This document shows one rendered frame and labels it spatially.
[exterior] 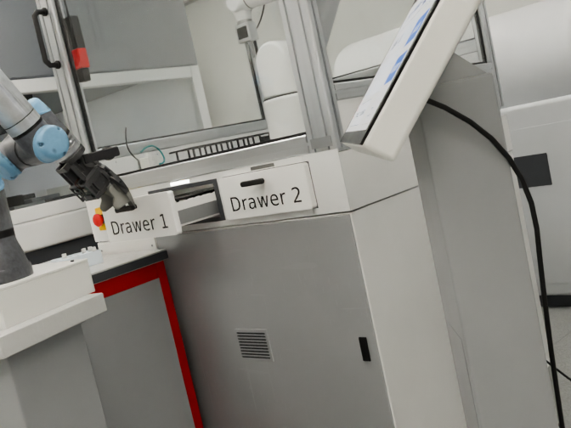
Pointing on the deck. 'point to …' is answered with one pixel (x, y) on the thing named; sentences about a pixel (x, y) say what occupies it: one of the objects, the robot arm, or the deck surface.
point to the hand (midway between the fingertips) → (128, 203)
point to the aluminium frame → (272, 149)
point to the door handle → (42, 39)
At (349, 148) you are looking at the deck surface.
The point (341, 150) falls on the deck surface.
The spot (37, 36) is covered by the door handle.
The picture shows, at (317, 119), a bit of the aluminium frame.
